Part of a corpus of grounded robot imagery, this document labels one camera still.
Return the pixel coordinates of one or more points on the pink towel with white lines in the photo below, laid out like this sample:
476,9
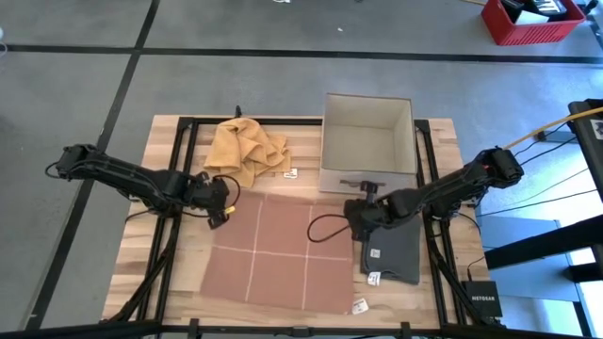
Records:
282,263

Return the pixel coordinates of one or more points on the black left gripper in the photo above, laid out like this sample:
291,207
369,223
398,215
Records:
209,195

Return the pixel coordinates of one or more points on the red plastic crate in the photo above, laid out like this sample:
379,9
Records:
532,34

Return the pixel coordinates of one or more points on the dark grey towel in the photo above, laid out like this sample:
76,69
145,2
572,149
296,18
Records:
400,254

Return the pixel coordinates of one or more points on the white tag of yellow towel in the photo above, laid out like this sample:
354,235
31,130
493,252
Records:
290,173

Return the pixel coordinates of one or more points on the yellow towel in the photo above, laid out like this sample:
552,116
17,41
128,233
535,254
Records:
245,150

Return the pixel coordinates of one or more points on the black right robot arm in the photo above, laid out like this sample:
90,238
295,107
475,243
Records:
452,183

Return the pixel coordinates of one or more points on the black metal stand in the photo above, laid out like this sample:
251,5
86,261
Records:
542,242

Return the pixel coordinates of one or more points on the white tag of pink towel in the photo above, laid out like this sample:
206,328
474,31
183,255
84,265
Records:
359,306

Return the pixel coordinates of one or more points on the grey power strip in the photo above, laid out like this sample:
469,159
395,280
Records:
560,137

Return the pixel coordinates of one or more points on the small black bracket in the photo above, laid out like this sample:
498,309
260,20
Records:
238,113

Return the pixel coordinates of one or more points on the black Netgear network switch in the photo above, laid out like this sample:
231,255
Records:
483,299

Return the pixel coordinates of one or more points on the white tag of grey towel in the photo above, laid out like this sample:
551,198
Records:
374,279

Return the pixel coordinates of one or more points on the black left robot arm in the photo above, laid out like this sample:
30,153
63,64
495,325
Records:
122,174

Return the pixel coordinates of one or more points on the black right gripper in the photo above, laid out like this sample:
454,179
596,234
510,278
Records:
367,214

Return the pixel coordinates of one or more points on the beige fabric storage box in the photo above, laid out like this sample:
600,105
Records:
367,141

